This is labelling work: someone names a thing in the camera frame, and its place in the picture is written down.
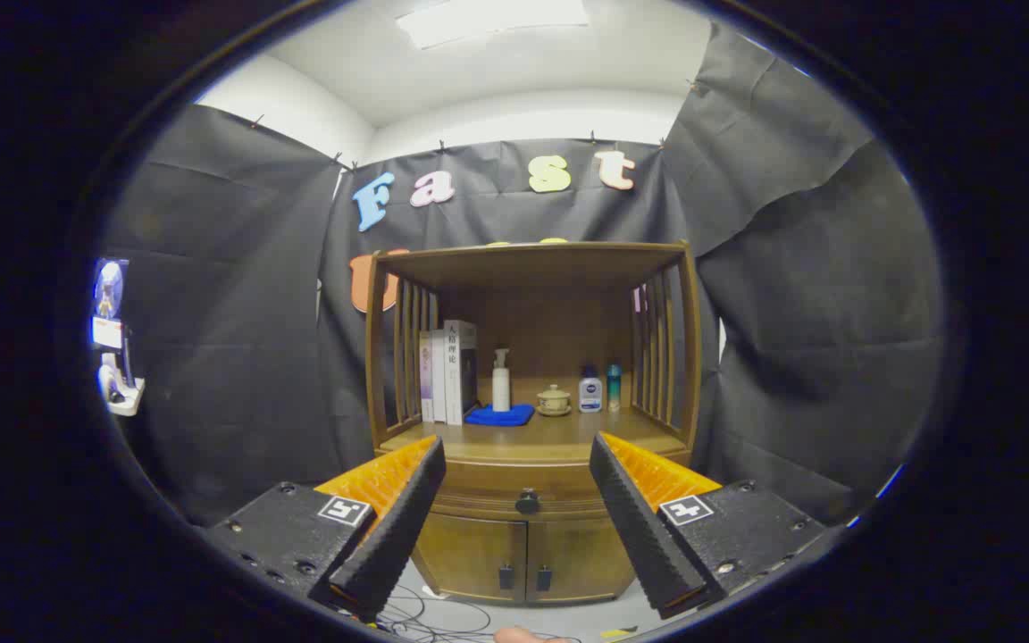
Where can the beige lidded ceramic cup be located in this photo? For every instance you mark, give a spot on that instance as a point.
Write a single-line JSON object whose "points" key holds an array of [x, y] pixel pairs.
{"points": [[554, 400]]}

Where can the thin white book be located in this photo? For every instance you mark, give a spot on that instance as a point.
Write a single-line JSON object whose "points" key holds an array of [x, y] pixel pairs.
{"points": [[439, 379]]}

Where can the teal slim bottle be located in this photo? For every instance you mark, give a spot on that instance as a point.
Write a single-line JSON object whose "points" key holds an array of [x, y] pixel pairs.
{"points": [[614, 391]]}

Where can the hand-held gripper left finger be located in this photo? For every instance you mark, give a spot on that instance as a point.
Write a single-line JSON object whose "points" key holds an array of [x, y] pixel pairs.
{"points": [[394, 527]]}

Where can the wooden cabinet door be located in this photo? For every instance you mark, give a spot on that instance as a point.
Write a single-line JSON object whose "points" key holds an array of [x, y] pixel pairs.
{"points": [[577, 554], [470, 554]]}

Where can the wooden cabinet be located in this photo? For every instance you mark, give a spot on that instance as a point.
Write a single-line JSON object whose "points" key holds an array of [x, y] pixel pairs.
{"points": [[532, 266]]}

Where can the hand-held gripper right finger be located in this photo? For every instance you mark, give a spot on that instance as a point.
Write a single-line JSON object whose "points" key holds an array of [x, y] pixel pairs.
{"points": [[635, 527]]}

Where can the white pump bottle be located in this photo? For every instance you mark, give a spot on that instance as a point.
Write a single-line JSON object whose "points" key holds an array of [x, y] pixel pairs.
{"points": [[501, 388]]}

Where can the wooden countertop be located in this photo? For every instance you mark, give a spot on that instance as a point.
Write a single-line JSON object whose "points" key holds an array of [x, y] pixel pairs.
{"points": [[550, 435]]}

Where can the white bottle with blue cap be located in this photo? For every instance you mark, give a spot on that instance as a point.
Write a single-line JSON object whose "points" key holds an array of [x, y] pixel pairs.
{"points": [[590, 395]]}

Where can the yellow floor tape piece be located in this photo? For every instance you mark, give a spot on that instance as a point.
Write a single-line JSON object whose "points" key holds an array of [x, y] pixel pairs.
{"points": [[614, 633]]}

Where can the blue folded cloth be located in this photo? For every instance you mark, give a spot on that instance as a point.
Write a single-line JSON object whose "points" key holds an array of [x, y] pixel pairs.
{"points": [[498, 415]]}

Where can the thin pink spine book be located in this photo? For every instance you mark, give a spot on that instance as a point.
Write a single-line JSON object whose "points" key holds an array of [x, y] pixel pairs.
{"points": [[426, 379]]}

